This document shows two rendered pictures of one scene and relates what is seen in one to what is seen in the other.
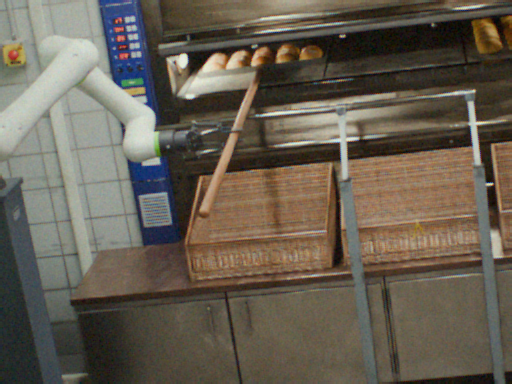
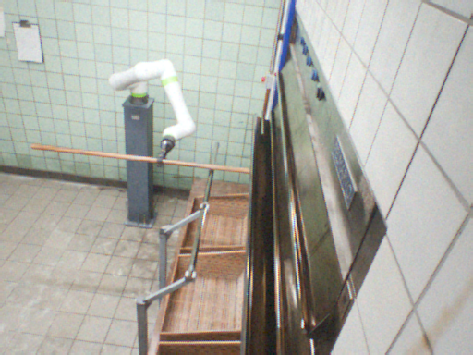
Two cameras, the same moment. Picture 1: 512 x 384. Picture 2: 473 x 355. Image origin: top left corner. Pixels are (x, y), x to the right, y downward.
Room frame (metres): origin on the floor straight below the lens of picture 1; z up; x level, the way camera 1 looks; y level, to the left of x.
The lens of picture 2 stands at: (4.57, -1.75, 2.45)
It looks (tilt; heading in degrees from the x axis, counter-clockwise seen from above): 34 degrees down; 82
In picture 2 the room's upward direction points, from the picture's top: 8 degrees clockwise
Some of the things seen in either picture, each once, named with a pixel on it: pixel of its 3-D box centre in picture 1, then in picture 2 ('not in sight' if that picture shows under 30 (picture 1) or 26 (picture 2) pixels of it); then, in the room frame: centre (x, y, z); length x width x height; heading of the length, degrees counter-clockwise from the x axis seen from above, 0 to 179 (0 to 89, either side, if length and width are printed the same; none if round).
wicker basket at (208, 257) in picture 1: (263, 220); (221, 226); (4.78, 0.23, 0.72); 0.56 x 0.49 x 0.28; 83
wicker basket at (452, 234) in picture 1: (413, 204); (211, 296); (4.71, -0.36, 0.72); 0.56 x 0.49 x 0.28; 84
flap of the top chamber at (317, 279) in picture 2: not in sight; (298, 126); (4.98, -0.37, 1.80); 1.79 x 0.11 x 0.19; 84
